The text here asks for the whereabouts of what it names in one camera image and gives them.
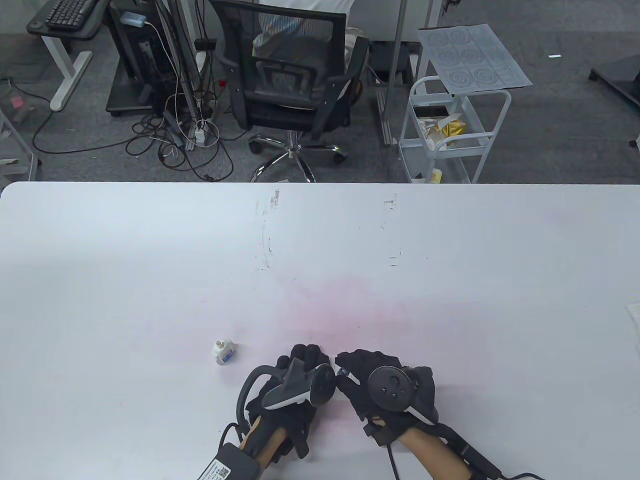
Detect person's right hand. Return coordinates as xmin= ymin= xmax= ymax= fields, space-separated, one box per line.
xmin=334 ymin=349 xmax=440 ymax=447

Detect person's left hand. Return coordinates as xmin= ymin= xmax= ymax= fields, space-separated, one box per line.
xmin=247 ymin=343 xmax=332 ymax=459

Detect white correction fluid bottle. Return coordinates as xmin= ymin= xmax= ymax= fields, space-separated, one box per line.
xmin=213 ymin=339 xmax=237 ymax=367

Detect person's right forearm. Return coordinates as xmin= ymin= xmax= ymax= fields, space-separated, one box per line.
xmin=397 ymin=426 xmax=472 ymax=480

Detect person's left forearm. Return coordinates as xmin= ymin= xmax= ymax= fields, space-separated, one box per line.
xmin=239 ymin=415 xmax=289 ymax=467

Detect black left hand controller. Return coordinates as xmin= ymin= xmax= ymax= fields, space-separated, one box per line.
xmin=235 ymin=357 xmax=337 ymax=427

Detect black hand controller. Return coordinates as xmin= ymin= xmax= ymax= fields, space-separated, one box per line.
xmin=235 ymin=357 xmax=337 ymax=427
xmin=367 ymin=365 xmax=439 ymax=426

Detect black right hand controller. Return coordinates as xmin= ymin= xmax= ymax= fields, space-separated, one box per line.
xmin=367 ymin=365 xmax=439 ymax=426

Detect white rolling cart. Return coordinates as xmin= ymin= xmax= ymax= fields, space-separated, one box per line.
xmin=398 ymin=75 xmax=513 ymax=185

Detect white crumpled wrapper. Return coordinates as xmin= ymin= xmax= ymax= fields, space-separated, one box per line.
xmin=419 ymin=115 xmax=463 ymax=147

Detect white paper sheet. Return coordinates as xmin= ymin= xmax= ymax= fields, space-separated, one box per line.
xmin=625 ymin=303 xmax=640 ymax=346

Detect black mesh office chair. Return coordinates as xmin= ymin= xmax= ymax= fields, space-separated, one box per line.
xmin=207 ymin=0 xmax=371 ymax=184

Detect aluminium pole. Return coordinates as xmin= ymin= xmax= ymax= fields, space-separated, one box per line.
xmin=384 ymin=0 xmax=416 ymax=146

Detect black floor box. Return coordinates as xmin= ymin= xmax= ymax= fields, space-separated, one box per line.
xmin=369 ymin=42 xmax=417 ymax=84

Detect circle pattern printed sheet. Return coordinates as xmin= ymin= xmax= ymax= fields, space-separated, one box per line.
xmin=417 ymin=23 xmax=535 ymax=97

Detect black computer tower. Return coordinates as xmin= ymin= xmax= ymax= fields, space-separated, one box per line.
xmin=108 ymin=0 xmax=177 ymax=114

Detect black equipment platform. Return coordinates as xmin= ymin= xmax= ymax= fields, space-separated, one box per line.
xmin=588 ymin=53 xmax=640 ymax=109

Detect black desk white legs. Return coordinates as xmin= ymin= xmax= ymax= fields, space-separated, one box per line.
xmin=26 ymin=0 xmax=111 ymax=112

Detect black keyboard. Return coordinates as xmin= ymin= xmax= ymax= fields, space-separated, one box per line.
xmin=44 ymin=0 xmax=99 ymax=29

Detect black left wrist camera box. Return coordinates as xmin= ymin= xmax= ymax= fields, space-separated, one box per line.
xmin=196 ymin=442 xmax=261 ymax=480

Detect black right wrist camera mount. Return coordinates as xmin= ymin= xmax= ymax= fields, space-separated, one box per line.
xmin=435 ymin=423 xmax=503 ymax=480

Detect tangle of floor cables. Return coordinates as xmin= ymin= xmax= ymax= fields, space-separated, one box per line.
xmin=32 ymin=75 xmax=236 ymax=184

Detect aluminium stand frame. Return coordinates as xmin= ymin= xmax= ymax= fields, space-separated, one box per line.
xmin=154 ymin=0 xmax=211 ymax=152

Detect metal rack frame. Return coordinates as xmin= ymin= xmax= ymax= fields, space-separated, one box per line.
xmin=0 ymin=107 xmax=40 ymax=182

